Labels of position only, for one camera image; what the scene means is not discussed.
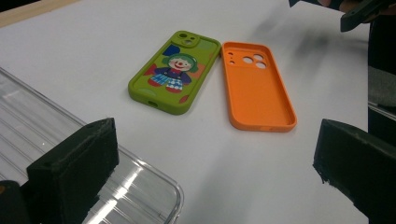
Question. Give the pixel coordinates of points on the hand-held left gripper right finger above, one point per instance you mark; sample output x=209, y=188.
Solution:
x=361, y=165

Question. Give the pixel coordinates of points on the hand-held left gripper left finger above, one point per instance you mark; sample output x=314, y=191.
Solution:
x=71, y=174

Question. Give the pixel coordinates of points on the white table mat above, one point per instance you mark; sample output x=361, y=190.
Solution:
x=93, y=62

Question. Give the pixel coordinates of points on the clear plastic tray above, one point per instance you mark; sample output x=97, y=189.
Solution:
x=31, y=124

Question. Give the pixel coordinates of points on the green clown phone case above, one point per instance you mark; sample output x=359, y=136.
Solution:
x=174, y=93

